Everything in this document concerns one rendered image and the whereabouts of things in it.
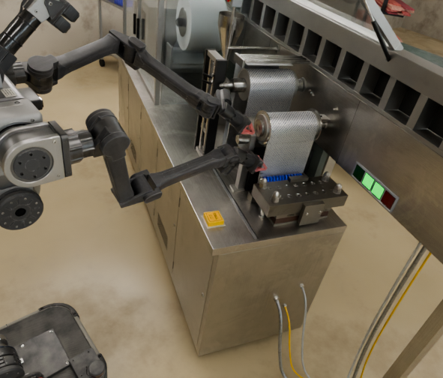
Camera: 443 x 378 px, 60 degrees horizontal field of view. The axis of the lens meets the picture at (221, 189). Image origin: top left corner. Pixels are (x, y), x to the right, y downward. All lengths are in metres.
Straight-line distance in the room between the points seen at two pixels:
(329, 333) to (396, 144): 1.41
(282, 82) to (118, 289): 1.57
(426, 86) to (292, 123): 0.52
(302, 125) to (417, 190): 0.53
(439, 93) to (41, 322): 1.95
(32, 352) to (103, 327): 0.47
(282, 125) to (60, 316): 1.42
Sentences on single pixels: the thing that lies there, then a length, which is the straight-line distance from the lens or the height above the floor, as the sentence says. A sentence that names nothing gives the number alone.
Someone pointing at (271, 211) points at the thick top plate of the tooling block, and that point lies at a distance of 1.61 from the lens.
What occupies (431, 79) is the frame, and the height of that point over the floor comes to 1.63.
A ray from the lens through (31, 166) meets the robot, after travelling 0.98.
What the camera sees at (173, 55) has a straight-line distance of 2.46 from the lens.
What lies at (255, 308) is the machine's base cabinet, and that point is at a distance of 2.00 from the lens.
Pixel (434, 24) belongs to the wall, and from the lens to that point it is 12.19.
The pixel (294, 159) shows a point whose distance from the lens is 1.77.
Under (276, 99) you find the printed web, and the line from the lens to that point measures 1.86.
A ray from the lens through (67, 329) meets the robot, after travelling 2.11.
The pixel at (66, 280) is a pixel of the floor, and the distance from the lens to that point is 2.61.
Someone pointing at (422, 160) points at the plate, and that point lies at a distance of 1.47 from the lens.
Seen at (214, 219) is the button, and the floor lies 0.92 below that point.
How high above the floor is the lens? 1.98
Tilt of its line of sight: 36 degrees down
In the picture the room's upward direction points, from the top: 10 degrees clockwise
